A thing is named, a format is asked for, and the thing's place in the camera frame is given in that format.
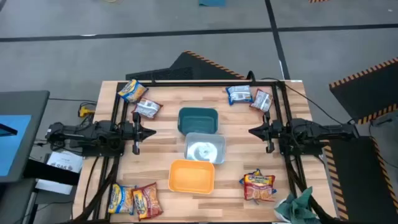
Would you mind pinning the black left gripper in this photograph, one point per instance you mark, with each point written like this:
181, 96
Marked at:
136, 133

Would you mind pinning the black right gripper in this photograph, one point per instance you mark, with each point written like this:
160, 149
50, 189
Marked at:
272, 132

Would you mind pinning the blue yellow Maruchan noodle packet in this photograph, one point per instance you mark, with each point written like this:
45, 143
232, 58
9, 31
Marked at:
239, 94
120, 199
256, 171
132, 91

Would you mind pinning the orange plastic bin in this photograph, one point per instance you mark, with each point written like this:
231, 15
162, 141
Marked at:
191, 176

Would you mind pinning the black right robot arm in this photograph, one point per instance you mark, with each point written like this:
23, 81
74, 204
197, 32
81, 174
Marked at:
317, 132

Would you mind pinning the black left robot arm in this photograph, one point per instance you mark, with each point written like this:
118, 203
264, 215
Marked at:
93, 132

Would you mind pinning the teal plastic bin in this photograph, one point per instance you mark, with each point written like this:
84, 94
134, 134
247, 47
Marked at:
197, 121

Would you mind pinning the white plastic bin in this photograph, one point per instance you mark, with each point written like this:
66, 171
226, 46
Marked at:
203, 148

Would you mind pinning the black ramp with striped edge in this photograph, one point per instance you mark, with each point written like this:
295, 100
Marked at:
192, 67

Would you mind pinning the green crumpled cloth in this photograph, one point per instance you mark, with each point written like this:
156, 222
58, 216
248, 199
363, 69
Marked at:
295, 208

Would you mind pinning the white paper sheet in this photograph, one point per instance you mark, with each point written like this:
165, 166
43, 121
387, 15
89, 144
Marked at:
65, 161

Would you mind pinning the black desk shelf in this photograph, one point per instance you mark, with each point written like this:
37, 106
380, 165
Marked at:
53, 172

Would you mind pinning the black platform with striped edge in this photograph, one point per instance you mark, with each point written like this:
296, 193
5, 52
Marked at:
367, 93
357, 180

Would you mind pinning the grey monitor with blue screen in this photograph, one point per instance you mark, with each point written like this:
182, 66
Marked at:
18, 140

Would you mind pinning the blue floor mat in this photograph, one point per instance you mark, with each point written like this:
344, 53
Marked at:
211, 2

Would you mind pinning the black metal rig frame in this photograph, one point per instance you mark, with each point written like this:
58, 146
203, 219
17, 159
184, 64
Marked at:
199, 84

